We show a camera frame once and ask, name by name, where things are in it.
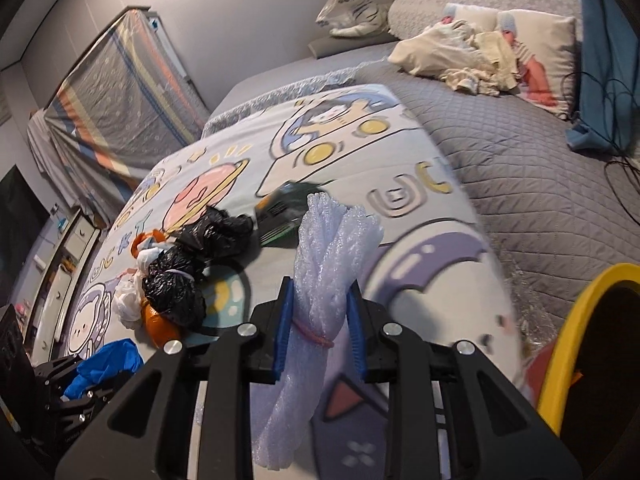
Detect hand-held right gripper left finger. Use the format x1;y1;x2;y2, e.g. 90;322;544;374
55;276;296;480

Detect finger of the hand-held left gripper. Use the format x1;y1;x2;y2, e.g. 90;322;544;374
32;355;111;441

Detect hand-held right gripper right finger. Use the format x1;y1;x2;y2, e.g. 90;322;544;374
345;282;583;480

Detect blue plastic bag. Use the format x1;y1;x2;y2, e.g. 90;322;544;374
62;338;146;401

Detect white foam net bundle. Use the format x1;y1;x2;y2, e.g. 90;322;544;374
250;191;385;471

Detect yellow rimmed bin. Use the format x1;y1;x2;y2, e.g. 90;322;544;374
537;262;640;480

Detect white television cabinet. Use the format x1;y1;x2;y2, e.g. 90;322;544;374
22;205;103;361

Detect orange plastic bag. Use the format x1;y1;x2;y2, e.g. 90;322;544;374
131;228;187;350

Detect white plastic bag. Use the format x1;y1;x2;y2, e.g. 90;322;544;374
112;240;166;331

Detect dark green package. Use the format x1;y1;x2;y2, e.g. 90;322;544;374
255;180;331;248

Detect large black plastic bag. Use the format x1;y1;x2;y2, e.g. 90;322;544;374
141;252;208;333

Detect small black plastic bag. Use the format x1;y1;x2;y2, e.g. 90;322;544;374
177;206;255;263

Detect cartoon printed blanket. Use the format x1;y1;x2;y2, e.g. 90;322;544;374
52;82;531;480

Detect black television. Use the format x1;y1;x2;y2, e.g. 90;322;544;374
0;164;51;281

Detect grey hanging cloth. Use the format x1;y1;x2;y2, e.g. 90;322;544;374
25;110;101;211

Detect grey quilted sofa cover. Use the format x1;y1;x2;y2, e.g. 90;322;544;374
387;0;640;356

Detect grey bed with lace cover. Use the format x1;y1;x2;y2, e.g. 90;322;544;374
202;42;401;136

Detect striped sheet over mattress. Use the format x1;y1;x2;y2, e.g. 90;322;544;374
44;6;211;191

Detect grey pillow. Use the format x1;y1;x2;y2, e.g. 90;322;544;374
308;30;401;58

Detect cream cloth pile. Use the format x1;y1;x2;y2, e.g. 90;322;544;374
387;20;521;98

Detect white tiger plush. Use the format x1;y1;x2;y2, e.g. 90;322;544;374
315;0;393;38

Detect large printed pillow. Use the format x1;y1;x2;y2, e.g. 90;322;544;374
497;10;578;118

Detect blue hanging curtain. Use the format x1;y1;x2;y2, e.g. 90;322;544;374
565;0;640;153

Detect black cables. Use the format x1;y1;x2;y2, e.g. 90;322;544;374
560;72;640;221

